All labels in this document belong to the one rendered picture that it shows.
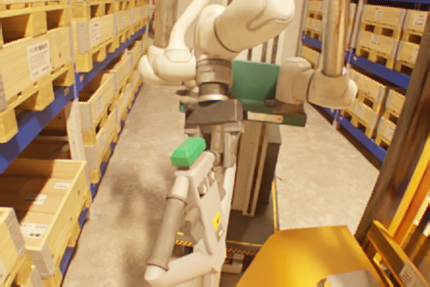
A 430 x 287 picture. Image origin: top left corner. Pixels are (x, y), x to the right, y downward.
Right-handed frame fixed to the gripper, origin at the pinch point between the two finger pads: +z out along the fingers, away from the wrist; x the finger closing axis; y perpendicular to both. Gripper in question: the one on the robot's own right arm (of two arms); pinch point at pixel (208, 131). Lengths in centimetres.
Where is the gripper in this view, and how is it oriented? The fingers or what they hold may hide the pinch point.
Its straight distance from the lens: 130.5
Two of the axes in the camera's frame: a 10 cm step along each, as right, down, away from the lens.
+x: -9.9, -1.3, 0.9
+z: -0.8, 9.1, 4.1
